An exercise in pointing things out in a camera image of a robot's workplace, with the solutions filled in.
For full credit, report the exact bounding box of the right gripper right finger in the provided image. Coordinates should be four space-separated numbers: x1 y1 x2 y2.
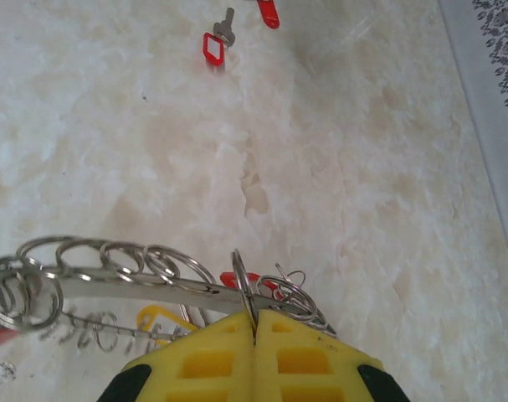
253 308 412 402

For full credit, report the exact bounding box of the key with red tag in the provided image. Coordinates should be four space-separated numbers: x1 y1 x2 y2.
202 7 238 70
253 0 281 30

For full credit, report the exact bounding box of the silver split ring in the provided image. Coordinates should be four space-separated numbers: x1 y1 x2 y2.
231 249 259 323

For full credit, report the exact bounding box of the yellow key tag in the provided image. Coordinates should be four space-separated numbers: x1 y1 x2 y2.
135 304 198 348

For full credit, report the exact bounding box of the metal key organizer with rings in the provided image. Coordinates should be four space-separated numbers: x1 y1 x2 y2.
0 234 338 357

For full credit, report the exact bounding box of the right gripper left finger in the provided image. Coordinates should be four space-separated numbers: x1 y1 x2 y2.
96 310 257 402

